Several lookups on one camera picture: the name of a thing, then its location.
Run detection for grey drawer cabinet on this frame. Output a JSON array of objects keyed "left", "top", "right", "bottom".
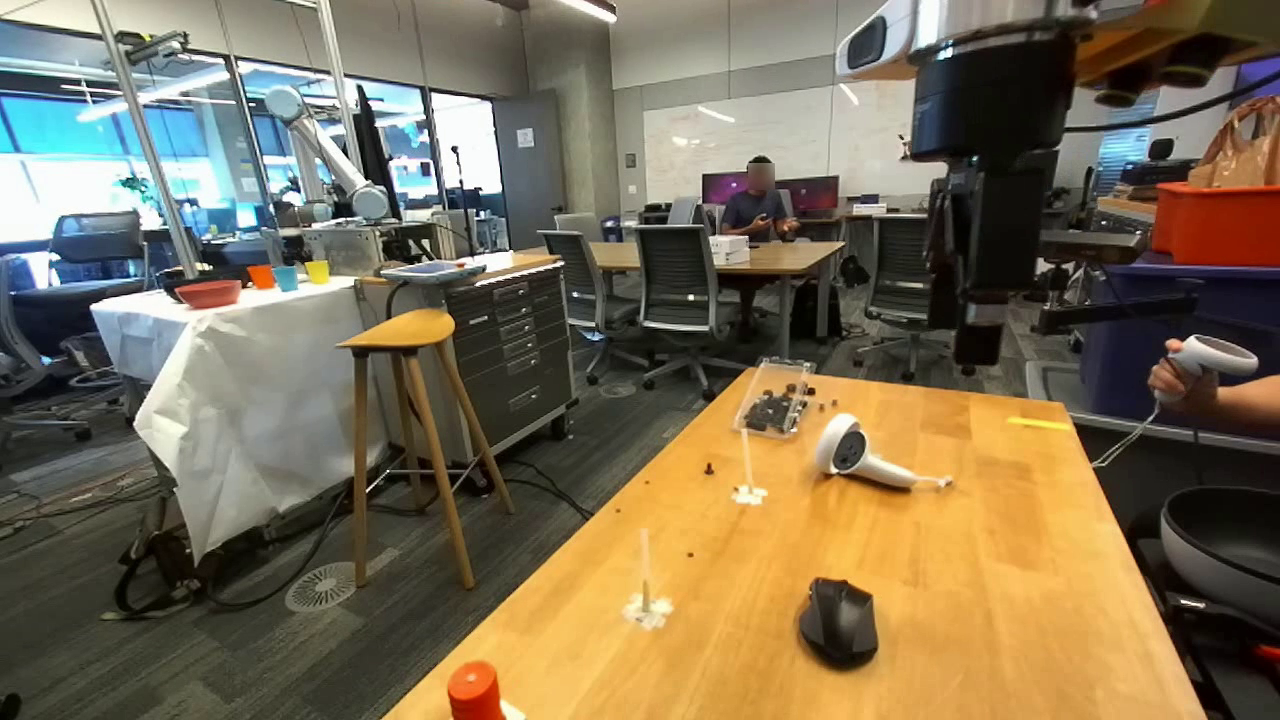
[{"left": 383, "top": 250, "right": 581, "bottom": 464}]

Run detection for wooden meeting table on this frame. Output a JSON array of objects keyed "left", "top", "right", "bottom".
[{"left": 583, "top": 234, "right": 850, "bottom": 358}]

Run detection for orange plastic bin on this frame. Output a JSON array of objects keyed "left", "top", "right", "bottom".
[{"left": 1147, "top": 179, "right": 1280, "bottom": 268}]

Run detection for wooden bar stool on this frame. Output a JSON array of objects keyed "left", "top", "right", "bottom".
[{"left": 340, "top": 305, "right": 517, "bottom": 596}]

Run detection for black monitor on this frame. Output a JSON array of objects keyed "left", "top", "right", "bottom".
[{"left": 348, "top": 81, "right": 407, "bottom": 222}]

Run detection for dark office chair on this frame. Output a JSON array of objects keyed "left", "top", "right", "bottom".
[{"left": 0, "top": 208, "right": 152, "bottom": 450}]

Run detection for black ergonomic computer mouse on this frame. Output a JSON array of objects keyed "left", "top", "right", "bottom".
[{"left": 794, "top": 573, "right": 882, "bottom": 674}]

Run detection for white hair dryer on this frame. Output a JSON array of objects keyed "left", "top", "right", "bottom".
[{"left": 813, "top": 408, "right": 961, "bottom": 494}]

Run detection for slanted metal pole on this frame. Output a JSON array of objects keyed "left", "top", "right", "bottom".
[{"left": 85, "top": 0, "right": 209, "bottom": 283}]

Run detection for operator forearm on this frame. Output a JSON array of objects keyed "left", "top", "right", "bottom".
[{"left": 1203, "top": 370, "right": 1280, "bottom": 434}]

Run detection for black floor cables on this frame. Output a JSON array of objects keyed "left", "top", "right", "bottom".
[{"left": 109, "top": 456, "right": 590, "bottom": 624}]

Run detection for table under white cloth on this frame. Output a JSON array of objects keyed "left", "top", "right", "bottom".
[{"left": 88, "top": 272, "right": 383, "bottom": 566}]

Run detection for orange bottle cap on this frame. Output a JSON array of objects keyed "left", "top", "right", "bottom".
[{"left": 444, "top": 656, "right": 509, "bottom": 720}]

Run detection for white controller strap cable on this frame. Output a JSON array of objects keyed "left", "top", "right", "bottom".
[{"left": 1088, "top": 398, "right": 1168, "bottom": 476}]

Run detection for seated person in dark shirt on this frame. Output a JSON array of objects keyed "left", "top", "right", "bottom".
[{"left": 721, "top": 153, "right": 804, "bottom": 249}]

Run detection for orange bowl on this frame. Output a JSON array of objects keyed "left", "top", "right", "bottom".
[{"left": 170, "top": 277, "right": 248, "bottom": 311}]

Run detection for operator hand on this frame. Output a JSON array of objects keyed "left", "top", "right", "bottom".
[{"left": 1144, "top": 336, "right": 1225, "bottom": 411}]

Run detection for grey mesh office chair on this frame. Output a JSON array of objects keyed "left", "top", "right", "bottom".
[
  {"left": 535, "top": 228, "right": 647, "bottom": 387},
  {"left": 626, "top": 219, "right": 744, "bottom": 403}
]

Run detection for pile of dark small pieces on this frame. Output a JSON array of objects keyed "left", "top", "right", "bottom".
[{"left": 735, "top": 378, "right": 820, "bottom": 441}]

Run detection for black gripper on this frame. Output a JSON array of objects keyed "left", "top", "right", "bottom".
[{"left": 948, "top": 139, "right": 1060, "bottom": 370}]

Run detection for white VR controller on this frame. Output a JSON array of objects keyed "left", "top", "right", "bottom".
[{"left": 1163, "top": 333, "right": 1262, "bottom": 387}]

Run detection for white wall whiteboard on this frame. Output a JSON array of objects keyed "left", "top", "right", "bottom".
[{"left": 638, "top": 81, "right": 943, "bottom": 208}]

